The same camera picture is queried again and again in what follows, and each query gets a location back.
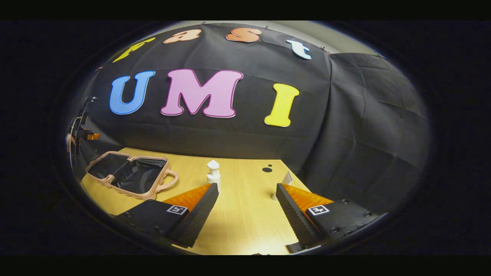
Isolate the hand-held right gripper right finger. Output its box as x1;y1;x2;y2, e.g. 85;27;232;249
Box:
275;183;387;254

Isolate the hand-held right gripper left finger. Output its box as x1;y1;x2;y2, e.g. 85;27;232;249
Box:
114;183;219;248

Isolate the white skin care tube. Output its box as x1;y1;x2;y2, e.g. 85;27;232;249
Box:
272;171;293;201

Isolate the small white bottle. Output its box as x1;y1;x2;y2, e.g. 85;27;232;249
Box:
206;159;222;192

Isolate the pink suitcase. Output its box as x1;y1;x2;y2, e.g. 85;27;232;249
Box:
85;150;179;200

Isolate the black backdrop cloth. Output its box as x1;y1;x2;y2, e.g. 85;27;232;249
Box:
71;22;430;215

